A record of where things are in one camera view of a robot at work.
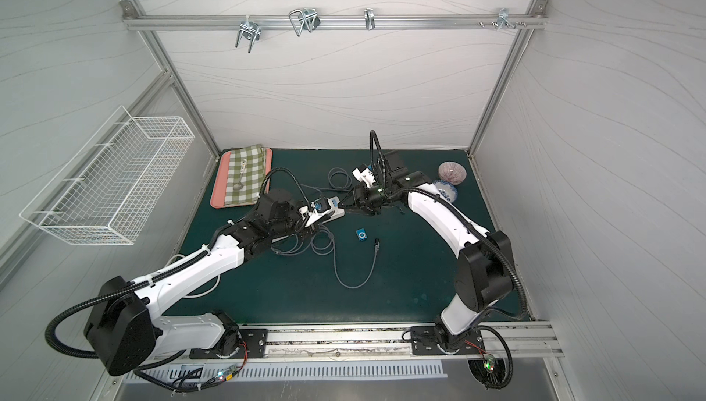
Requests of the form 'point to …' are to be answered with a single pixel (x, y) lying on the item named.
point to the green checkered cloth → (253, 175)
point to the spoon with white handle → (240, 186)
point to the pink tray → (220, 177)
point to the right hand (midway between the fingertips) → (342, 208)
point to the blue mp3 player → (361, 234)
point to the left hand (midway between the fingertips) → (325, 212)
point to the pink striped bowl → (452, 171)
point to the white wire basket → (108, 191)
